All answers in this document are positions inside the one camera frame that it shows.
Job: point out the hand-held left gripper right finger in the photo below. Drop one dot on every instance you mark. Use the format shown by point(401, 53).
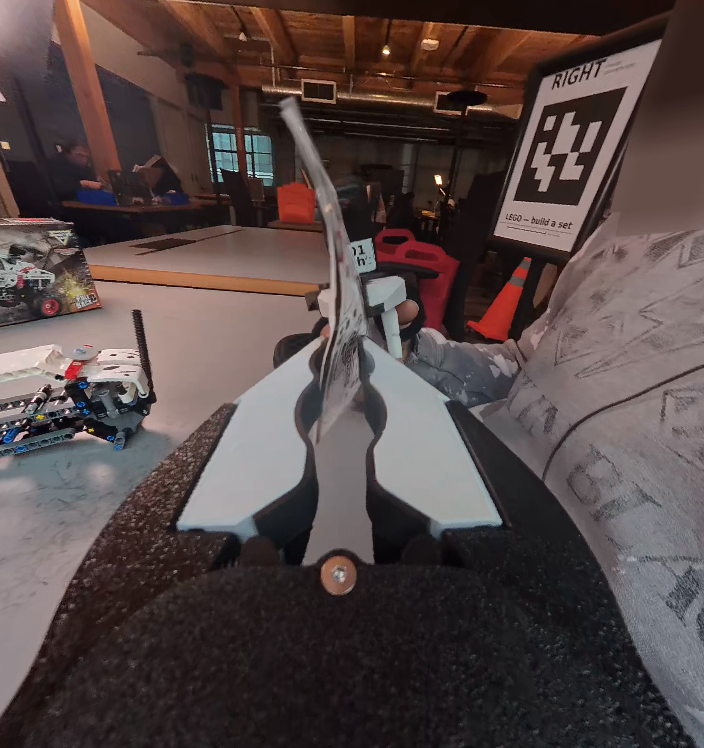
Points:
point(434, 461)

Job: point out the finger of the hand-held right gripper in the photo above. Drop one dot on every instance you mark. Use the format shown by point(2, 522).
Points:
point(325, 301)
point(387, 295)

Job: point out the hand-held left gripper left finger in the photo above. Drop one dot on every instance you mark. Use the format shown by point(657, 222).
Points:
point(247, 467)

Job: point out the white sticker sheet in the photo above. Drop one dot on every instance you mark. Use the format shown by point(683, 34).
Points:
point(334, 234)

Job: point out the grey round toy disc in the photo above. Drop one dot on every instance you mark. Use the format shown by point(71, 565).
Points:
point(80, 352)

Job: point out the white black toy truck chassis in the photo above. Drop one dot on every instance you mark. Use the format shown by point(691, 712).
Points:
point(30, 362)

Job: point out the person's right forearm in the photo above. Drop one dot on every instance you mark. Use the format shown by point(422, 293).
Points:
point(469, 368)

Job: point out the grey desk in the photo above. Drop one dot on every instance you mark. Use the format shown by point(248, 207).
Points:
point(211, 327)

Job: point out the person's right hand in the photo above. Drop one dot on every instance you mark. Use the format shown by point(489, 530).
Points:
point(409, 312)

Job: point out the red chair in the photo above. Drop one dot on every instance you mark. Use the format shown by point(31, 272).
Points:
point(428, 263)

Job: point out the orange crate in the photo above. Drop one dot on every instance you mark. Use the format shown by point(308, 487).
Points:
point(296, 204)

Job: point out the orange traffic cone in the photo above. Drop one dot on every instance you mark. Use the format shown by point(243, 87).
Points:
point(504, 309)

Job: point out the wood-edged grey table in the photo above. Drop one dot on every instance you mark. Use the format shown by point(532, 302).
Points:
point(211, 251)

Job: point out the window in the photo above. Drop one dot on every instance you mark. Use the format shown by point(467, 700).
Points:
point(241, 158)

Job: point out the framed marker tag sign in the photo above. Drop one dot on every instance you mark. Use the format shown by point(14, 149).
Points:
point(562, 76)

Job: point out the printed toy truck box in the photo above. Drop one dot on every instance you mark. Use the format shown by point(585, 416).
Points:
point(30, 274)

